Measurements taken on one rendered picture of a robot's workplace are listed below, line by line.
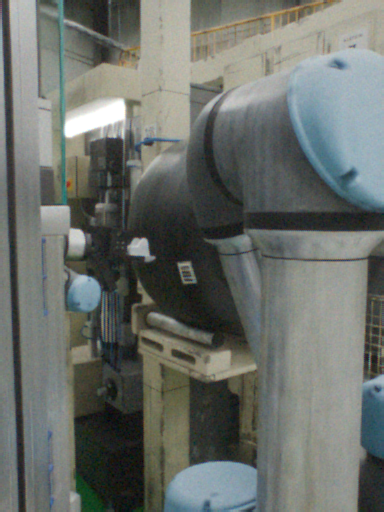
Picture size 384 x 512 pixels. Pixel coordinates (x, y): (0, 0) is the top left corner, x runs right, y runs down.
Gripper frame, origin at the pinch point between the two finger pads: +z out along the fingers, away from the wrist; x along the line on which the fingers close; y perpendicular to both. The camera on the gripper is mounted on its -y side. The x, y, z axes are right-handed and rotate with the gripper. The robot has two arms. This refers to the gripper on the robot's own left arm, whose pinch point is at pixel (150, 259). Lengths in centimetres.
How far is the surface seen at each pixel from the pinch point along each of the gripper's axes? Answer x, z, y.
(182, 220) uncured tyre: -10.0, 1.9, 10.7
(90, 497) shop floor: 77, 30, -110
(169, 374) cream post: 28, 31, -41
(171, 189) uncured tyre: -5.5, 0.8, 18.4
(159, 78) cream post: 29, 15, 59
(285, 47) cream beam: -3, 40, 69
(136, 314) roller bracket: 25.7, 13.2, -19.0
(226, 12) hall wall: 790, 660, 592
